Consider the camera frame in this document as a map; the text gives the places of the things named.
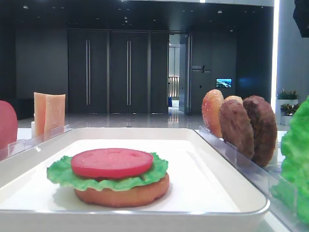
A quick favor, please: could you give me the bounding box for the brown meat patty front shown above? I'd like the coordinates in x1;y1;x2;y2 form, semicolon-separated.
219;99;254;159

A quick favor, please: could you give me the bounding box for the brown meat patty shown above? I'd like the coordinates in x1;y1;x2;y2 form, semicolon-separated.
243;96;277;167
219;99;254;159

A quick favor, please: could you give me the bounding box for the red tomato slice on burger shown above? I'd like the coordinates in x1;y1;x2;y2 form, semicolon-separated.
70;148;154;179

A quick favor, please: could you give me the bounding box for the orange cheese slice front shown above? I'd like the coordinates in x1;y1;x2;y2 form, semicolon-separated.
44;94;66;141

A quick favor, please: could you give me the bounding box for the orange cheese slice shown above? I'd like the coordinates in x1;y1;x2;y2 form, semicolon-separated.
34;92;46;137
44;94;66;141

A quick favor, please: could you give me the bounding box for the green lettuce leaf on bun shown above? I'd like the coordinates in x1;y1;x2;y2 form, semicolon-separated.
47;152;169;191

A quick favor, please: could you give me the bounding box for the brown meat patty rear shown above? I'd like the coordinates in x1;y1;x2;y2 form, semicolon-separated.
243;96;277;167

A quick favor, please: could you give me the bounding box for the orange cheese slice rear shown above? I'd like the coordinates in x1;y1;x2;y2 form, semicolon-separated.
34;92;46;137

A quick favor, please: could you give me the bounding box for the red tomato slice standing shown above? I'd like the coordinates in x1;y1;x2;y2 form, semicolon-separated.
0;101;18;149

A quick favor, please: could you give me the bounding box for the green lettuce leaf standing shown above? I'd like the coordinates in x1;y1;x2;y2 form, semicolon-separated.
271;99;309;224

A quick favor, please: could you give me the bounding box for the sesame bun slice far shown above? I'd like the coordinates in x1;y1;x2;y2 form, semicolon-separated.
201;89;224;138

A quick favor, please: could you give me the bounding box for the sesame bun slice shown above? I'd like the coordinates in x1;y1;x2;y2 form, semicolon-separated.
201;89;224;138
224;95;243;104

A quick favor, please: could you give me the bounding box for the dark double door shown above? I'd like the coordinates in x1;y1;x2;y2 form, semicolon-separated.
68;29;169;114

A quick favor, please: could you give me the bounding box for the sesame bun slice near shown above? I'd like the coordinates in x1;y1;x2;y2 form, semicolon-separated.
224;95;243;104

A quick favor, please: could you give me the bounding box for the bottom burger bun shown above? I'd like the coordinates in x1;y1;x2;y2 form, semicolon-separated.
74;174;169;208

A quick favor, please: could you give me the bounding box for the white rectangular tray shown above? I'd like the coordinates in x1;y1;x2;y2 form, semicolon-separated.
0;128;270;232

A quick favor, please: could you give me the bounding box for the potted plant lower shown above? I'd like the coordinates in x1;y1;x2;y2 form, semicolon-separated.
281;103;301;116

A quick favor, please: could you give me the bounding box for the potted plant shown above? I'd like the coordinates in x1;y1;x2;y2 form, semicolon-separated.
281;103;301;116
277;89;299;100

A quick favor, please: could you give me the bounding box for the potted plant upper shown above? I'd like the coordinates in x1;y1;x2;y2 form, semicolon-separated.
277;89;299;100

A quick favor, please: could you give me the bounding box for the clear acrylic rack left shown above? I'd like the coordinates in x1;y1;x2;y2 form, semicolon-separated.
0;123;70;161

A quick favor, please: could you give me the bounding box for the clear acrylic rack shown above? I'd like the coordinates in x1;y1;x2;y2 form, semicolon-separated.
197;126;309;232
0;123;70;161

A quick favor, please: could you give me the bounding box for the clear acrylic rack right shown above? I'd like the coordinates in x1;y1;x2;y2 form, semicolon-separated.
197;126;309;232

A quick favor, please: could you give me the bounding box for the small wall display screen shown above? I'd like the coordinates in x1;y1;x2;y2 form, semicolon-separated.
216;78;232;88

